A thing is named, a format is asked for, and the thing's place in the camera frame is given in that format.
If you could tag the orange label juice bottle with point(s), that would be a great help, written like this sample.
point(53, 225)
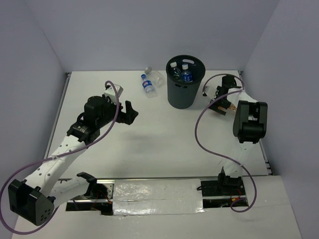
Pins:
point(230, 110)

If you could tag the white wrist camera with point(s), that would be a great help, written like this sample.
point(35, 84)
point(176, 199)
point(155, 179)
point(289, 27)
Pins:
point(110, 92)
point(210, 92)

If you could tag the Pepsi label clear bottle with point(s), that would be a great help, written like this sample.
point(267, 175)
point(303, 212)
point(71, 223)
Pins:
point(148, 87)

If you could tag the silver foil covered panel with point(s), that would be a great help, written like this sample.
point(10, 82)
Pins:
point(157, 197)

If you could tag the blue label water bottle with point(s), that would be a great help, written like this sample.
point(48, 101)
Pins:
point(186, 73)

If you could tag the metal base rail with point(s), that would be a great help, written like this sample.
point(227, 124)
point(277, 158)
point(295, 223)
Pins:
point(102, 200)

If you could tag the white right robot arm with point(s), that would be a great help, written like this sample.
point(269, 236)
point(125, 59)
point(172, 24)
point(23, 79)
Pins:
point(249, 126)

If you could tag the green label clear bottle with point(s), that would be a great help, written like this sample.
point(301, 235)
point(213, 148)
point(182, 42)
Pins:
point(175, 71)

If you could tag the dark grey plastic bin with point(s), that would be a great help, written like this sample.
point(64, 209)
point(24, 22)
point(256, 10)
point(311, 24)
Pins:
point(181, 95)

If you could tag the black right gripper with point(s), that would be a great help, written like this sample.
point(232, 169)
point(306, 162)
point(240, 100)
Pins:
point(214, 106)

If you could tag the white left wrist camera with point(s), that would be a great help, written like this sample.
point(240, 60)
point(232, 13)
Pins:
point(110, 92)

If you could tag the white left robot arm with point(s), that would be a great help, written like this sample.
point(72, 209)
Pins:
point(35, 197)

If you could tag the clear empty plastic bottle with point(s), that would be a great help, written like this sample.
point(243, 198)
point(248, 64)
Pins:
point(154, 76)

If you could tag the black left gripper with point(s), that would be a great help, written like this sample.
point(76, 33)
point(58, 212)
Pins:
point(127, 117)

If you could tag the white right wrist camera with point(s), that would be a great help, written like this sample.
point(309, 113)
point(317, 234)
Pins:
point(210, 92)

